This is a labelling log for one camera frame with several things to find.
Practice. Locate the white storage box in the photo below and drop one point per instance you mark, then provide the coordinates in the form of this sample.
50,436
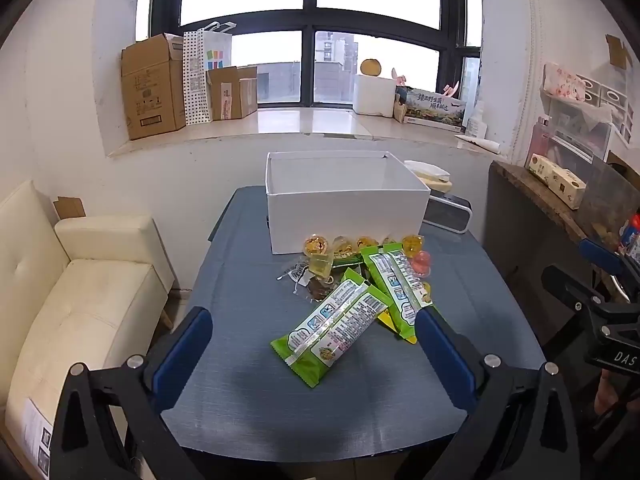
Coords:
340,193

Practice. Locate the green snack pack front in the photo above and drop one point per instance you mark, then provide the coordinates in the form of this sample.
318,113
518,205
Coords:
318,342

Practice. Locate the dotted white paper bag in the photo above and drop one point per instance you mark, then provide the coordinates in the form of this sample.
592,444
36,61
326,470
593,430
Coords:
207,48

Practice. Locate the green snack pack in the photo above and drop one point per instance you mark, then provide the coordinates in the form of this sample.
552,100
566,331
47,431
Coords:
391,272
318,342

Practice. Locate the dark plum snack packet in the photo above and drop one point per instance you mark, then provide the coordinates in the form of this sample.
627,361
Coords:
320,289

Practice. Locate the dark wooden side table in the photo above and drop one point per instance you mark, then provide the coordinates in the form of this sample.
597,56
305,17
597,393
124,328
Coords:
527,228

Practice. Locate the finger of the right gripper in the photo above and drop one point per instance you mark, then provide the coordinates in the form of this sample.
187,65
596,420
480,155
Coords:
601,257

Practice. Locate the small cardboard box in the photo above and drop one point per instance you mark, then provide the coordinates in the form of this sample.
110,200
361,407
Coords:
232,92

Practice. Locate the cream leather sofa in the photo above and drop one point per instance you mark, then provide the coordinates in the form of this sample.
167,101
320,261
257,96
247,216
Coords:
89,289

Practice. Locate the pink jelly cup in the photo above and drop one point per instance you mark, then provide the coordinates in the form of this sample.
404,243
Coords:
421,263

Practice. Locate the small green garlic packet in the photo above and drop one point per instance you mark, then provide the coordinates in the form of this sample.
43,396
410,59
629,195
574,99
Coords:
346,258

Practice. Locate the clear drawer organizer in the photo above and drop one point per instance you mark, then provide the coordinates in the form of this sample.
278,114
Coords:
597,116

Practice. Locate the person's right hand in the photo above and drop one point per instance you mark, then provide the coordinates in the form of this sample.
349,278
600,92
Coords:
606,395

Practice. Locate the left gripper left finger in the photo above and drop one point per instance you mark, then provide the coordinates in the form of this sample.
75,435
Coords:
107,419

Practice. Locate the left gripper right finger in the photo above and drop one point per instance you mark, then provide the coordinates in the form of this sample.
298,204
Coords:
519,422

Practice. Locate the printed landscape carton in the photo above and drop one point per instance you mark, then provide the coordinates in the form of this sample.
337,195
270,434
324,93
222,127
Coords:
433,109

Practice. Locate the round orange fruit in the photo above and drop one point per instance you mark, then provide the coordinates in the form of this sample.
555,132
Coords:
371,67

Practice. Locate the beige tissue box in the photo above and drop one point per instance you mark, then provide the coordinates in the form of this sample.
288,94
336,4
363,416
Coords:
562,182

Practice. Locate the yellow jelly cup right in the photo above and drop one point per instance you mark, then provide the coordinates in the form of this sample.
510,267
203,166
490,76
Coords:
412,245

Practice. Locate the white bottle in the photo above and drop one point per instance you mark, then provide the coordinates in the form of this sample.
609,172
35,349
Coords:
476,126

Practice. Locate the yellow fruit jelly cup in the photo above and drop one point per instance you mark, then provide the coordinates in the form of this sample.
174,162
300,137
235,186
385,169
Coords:
321,265

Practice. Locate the white foam box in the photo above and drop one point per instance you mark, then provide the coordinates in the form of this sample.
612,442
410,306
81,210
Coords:
374,96

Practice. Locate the large cardboard box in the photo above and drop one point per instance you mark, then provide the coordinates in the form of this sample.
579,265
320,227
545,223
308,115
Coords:
152,86

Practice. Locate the black window frame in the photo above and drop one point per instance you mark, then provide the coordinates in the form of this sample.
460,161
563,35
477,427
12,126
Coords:
310,51

